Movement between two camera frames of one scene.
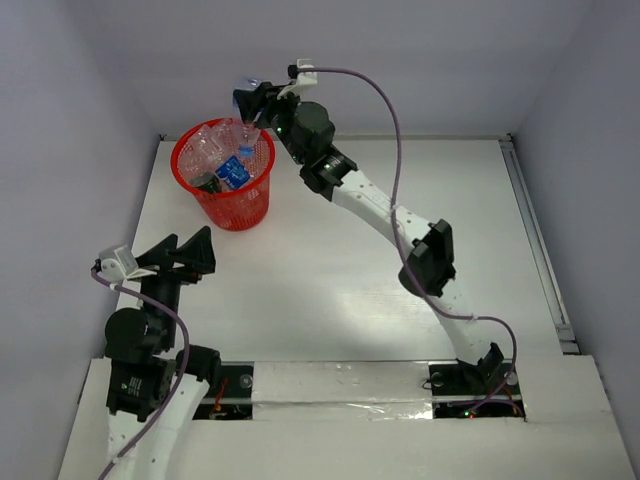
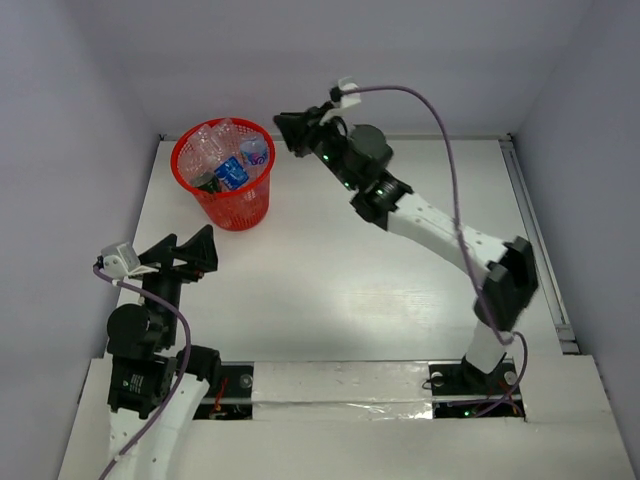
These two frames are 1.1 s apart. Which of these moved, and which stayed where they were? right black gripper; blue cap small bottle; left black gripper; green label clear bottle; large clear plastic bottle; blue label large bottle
Moved: right black gripper; blue cap small bottle
Stayed: large clear plastic bottle; green label clear bottle; blue label large bottle; left black gripper
